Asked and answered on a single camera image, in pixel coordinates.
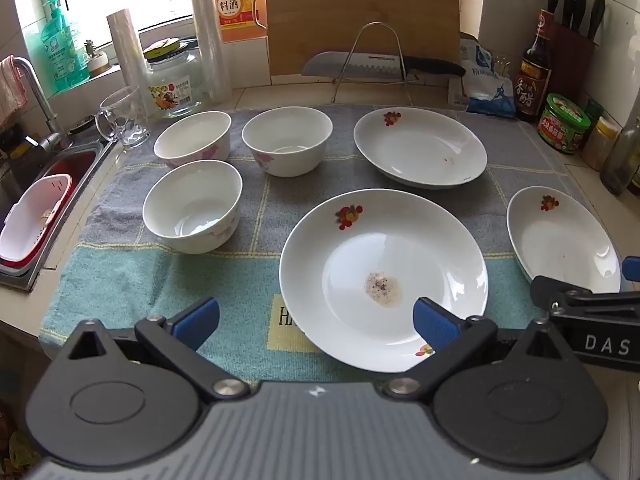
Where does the black-handled kitchen knife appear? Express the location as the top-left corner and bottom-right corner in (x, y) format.
(301, 51), (466, 82)

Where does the white plastic basket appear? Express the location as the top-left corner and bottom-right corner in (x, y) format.
(0, 174), (73, 262)

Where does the bamboo cutting board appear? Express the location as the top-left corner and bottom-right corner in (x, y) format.
(264, 0), (462, 78)

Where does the green dish soap bottle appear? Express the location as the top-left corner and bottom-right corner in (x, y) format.
(40, 0), (91, 93)

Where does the metal faucet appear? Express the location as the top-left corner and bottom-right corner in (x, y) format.
(12, 57), (71, 153)

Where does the yellow-lid spice jar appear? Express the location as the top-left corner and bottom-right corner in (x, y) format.
(581, 116), (621, 171)

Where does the red-cap glass bottle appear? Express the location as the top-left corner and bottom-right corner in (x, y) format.
(600, 115), (640, 196)

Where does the small potted cactus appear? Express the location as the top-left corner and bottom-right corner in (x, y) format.
(82, 39), (111, 78)

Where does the steel sink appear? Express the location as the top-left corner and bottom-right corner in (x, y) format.
(0, 125), (116, 293)

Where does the clear glass mug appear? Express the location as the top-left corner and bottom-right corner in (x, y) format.
(95, 85), (151, 150)

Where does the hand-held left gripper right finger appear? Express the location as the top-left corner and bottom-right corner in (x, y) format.
(382, 296), (576, 403)

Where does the dark green cap jar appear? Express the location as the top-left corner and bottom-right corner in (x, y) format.
(580, 99), (605, 126)

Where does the green lidded round tin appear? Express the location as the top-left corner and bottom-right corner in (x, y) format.
(537, 92), (592, 155)

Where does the red plastic basin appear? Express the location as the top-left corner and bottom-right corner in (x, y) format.
(0, 149), (96, 273)

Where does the dark vinegar bottle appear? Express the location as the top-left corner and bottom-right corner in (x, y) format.
(515, 8), (553, 122)

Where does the pink cloth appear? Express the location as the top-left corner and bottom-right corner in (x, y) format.
(0, 55), (28, 116)

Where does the white fruit-print plate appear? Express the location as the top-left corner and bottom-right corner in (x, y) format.
(279, 188), (489, 373)
(506, 186), (622, 296)
(353, 107), (488, 191)

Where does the white and blue salt bag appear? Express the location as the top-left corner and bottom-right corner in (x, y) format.
(457, 32), (518, 120)

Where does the grey and teal towel mat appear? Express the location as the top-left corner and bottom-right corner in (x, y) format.
(39, 104), (596, 386)

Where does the glass jar with lid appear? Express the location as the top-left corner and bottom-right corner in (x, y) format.
(143, 37), (203, 120)

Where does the metal wire rack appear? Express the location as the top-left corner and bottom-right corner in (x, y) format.
(330, 21), (418, 106)

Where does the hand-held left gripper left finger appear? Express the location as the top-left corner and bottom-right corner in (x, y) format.
(52, 296), (251, 403)

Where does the dark red knife block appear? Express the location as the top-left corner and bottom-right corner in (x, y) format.
(550, 22), (598, 106)

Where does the white floral bowl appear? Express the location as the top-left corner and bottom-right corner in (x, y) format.
(242, 106), (334, 178)
(142, 159), (244, 255)
(153, 110), (232, 169)

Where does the orange cooking wine jug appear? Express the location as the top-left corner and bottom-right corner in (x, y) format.
(212, 0), (269, 43)

